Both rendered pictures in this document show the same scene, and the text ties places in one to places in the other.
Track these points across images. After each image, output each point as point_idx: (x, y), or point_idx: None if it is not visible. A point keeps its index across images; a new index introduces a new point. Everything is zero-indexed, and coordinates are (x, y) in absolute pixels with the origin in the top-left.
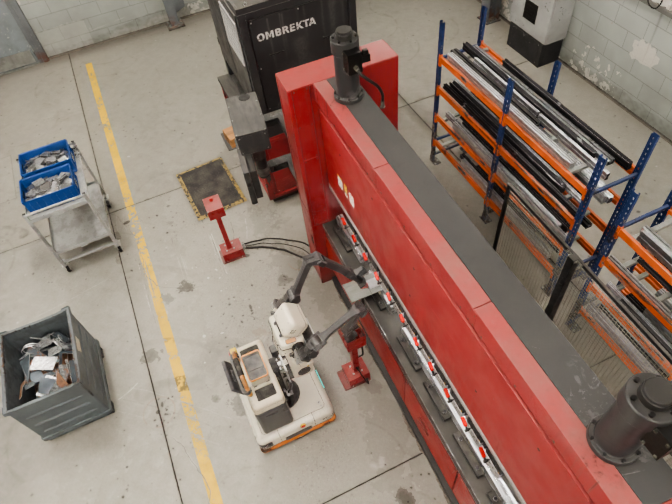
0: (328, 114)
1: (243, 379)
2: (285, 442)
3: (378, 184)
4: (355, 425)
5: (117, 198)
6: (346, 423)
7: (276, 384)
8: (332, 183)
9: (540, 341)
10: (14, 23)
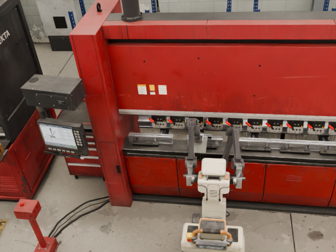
0: (129, 34)
1: (224, 231)
2: None
3: (213, 32)
4: (252, 238)
5: None
6: (247, 242)
7: (230, 226)
8: (126, 103)
9: None
10: None
